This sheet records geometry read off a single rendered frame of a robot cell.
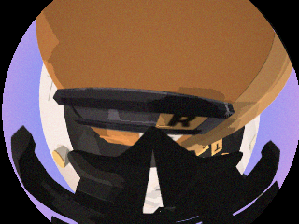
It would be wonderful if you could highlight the beige cylindrical container with orange lid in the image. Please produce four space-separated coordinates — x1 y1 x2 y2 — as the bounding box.
52 146 70 168

